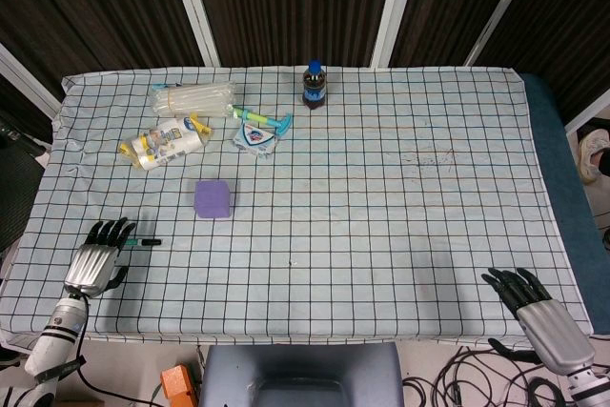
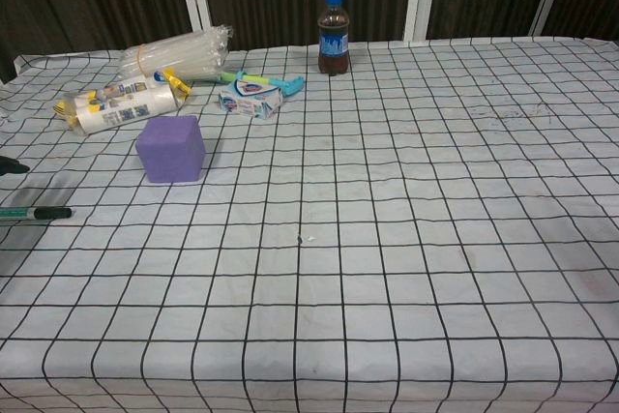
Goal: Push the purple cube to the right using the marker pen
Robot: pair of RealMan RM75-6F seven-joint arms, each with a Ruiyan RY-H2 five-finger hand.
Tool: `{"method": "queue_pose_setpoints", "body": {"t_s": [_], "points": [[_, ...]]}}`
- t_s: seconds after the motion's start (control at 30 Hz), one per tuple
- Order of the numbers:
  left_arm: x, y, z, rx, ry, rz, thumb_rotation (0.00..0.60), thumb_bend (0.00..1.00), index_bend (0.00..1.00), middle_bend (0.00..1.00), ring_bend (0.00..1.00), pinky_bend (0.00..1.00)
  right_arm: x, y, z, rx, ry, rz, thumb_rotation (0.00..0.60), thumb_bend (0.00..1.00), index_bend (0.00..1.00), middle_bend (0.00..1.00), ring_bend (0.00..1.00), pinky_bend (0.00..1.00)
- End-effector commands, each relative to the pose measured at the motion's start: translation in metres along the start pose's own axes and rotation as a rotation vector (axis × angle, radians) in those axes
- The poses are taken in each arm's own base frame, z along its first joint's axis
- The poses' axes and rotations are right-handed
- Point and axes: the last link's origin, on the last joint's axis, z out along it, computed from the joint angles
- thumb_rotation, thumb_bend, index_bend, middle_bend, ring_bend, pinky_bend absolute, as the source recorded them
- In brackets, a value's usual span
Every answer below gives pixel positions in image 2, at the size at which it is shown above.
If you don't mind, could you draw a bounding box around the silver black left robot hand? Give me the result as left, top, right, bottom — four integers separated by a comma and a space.
0, 155, 30, 178

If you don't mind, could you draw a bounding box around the green black marker pen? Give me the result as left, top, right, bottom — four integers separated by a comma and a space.
0, 207, 74, 223

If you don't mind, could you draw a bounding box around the purple foam cube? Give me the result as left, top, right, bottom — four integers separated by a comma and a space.
134, 114, 208, 186

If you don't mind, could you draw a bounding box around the white paper cup pack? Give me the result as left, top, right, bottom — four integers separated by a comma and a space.
52, 69, 193, 136

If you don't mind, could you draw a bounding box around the clear plastic tube pack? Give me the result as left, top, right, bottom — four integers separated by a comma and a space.
119, 25, 232, 81

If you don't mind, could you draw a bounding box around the white blue soap box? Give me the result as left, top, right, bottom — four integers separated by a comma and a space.
217, 77, 287, 121

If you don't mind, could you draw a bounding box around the green blue plastic razor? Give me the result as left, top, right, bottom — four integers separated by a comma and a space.
192, 70, 306, 96

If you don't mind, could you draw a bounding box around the white black grid tablecloth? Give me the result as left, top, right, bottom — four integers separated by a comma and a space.
0, 35, 619, 413

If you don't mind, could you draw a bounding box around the cola bottle blue cap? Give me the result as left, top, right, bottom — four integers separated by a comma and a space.
317, 0, 351, 76

